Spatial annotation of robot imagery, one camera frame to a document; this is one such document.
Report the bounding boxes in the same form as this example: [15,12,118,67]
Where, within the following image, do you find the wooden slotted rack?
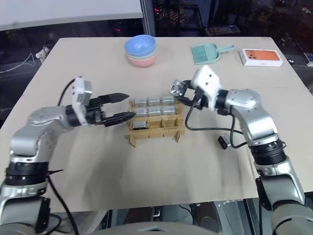
[125,96,187,148]

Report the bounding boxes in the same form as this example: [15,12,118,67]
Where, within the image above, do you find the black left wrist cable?
[58,78,75,107]

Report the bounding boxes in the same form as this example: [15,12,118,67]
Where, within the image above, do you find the pale green plastic bowl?
[125,50,158,62]

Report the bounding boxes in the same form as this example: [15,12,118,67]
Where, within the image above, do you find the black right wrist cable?
[185,96,249,149]

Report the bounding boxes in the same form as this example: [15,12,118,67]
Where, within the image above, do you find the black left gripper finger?
[105,112,136,127]
[99,92,130,104]

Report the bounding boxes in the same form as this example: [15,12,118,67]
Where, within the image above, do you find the small white floor object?
[35,46,50,59]

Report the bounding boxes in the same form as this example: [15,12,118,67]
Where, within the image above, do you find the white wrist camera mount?
[71,77,94,127]
[190,65,222,110]

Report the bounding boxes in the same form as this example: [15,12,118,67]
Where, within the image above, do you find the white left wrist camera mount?
[71,77,94,127]

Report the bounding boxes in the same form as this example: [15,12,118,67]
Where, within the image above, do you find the blue plastic bowl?
[124,35,157,58]

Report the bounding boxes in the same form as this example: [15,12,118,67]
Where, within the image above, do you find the green mini brush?
[191,46,209,65]

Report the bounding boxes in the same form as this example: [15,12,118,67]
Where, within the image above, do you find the white board panel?
[0,0,144,32]

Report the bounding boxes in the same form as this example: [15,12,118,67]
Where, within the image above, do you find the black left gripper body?
[85,95,109,126]

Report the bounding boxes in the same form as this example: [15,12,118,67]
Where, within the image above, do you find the white orange phone box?
[238,47,285,68]

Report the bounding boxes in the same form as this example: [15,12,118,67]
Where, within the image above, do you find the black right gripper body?
[187,80,209,110]

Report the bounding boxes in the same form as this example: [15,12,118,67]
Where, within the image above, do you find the grey window pillar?
[140,0,157,38]

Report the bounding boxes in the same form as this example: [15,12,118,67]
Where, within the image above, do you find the pink plastic bowl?
[126,54,157,68]

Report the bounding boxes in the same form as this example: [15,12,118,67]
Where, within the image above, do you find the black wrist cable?
[58,78,75,107]
[185,96,249,149]

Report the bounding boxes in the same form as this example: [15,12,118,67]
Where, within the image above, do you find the green mini dustpan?
[190,43,235,66]

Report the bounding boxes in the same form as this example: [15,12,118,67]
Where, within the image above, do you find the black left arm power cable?
[46,168,74,235]

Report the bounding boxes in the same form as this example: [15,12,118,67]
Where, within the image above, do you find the blue white box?
[302,52,313,67]

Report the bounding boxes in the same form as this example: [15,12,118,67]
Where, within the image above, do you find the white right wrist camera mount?
[190,65,222,110]

